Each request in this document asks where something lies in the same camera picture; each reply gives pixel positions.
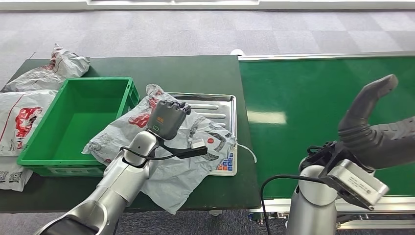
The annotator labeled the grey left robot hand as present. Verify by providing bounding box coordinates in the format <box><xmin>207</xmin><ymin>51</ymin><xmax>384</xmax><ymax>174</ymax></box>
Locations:
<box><xmin>147</xmin><ymin>99</ymin><xmax>192</xmax><ymax>141</ymax></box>

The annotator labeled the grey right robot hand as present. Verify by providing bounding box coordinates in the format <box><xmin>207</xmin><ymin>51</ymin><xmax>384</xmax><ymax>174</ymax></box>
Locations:
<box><xmin>338</xmin><ymin>73</ymin><xmax>415</xmax><ymax>170</ymax></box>

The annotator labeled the grey plastic mailer package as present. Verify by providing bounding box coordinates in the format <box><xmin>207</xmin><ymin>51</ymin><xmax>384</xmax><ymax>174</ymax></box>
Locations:
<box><xmin>82</xmin><ymin>83</ymin><xmax>238</xmax><ymax>215</ymax></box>

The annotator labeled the green conveyor belt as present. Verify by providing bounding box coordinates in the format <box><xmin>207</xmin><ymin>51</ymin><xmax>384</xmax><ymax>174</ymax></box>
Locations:
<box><xmin>239</xmin><ymin>55</ymin><xmax>415</xmax><ymax>199</ymax></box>

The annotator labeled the crumpled grey mailer package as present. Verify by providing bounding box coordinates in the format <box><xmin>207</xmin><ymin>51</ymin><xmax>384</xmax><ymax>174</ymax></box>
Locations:
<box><xmin>2</xmin><ymin>43</ymin><xmax>92</xmax><ymax>94</ymax></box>

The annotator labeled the scale with steel tray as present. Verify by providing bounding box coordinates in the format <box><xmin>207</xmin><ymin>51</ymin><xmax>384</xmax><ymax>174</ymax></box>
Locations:
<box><xmin>167</xmin><ymin>93</ymin><xmax>238</xmax><ymax>177</ymax></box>

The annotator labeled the dark green table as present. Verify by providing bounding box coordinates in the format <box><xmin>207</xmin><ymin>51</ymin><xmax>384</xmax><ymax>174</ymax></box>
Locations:
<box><xmin>0</xmin><ymin>55</ymin><xmax>262</xmax><ymax>214</ymax></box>

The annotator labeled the green plastic crate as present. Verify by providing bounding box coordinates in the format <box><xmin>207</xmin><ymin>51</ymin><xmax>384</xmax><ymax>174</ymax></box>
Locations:
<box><xmin>17</xmin><ymin>76</ymin><xmax>140</xmax><ymax>177</ymax></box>

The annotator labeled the white mailer large red print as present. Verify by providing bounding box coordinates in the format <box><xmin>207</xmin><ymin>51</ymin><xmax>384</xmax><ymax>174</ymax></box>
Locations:
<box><xmin>0</xmin><ymin>90</ymin><xmax>60</xmax><ymax>157</ymax></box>

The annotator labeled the white mailer with QR codes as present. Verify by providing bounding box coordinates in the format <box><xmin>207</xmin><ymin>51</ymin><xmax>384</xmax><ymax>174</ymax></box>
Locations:
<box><xmin>0</xmin><ymin>155</ymin><xmax>34</xmax><ymax>192</ymax></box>

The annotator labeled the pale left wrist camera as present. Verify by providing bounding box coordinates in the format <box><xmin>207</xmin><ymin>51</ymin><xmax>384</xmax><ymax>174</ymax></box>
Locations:
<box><xmin>189</xmin><ymin>138</ymin><xmax>207</xmax><ymax>150</ymax></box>

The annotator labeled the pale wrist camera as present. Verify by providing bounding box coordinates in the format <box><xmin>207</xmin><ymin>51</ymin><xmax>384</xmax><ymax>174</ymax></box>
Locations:
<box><xmin>189</xmin><ymin>138</ymin><xmax>207</xmax><ymax>150</ymax></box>
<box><xmin>319</xmin><ymin>159</ymin><xmax>390</xmax><ymax>212</ymax></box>

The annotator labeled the black left camera bracket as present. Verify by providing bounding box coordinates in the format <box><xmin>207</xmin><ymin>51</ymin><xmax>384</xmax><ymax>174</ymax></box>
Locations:
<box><xmin>159</xmin><ymin>139</ymin><xmax>208</xmax><ymax>160</ymax></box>

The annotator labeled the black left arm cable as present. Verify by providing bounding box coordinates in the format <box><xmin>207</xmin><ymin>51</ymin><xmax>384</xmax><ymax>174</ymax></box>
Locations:
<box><xmin>119</xmin><ymin>146</ymin><xmax>177</xmax><ymax>169</ymax></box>

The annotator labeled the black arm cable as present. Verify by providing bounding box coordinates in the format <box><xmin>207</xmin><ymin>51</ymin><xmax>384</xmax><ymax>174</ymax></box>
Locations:
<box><xmin>119</xmin><ymin>146</ymin><xmax>177</xmax><ymax>169</ymax></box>
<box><xmin>260</xmin><ymin>174</ymin><xmax>326</xmax><ymax>235</ymax></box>

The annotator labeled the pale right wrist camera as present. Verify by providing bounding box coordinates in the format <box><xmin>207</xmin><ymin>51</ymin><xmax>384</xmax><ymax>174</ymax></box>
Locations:
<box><xmin>319</xmin><ymin>159</ymin><xmax>390</xmax><ymax>212</ymax></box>

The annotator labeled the white scale cord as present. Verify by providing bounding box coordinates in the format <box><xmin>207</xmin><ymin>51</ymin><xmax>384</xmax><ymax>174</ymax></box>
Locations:
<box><xmin>236</xmin><ymin>142</ymin><xmax>258</xmax><ymax>164</ymax></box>

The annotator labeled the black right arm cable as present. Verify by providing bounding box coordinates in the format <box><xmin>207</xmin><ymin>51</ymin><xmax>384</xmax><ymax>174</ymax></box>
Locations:
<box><xmin>260</xmin><ymin>174</ymin><xmax>326</xmax><ymax>235</ymax></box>

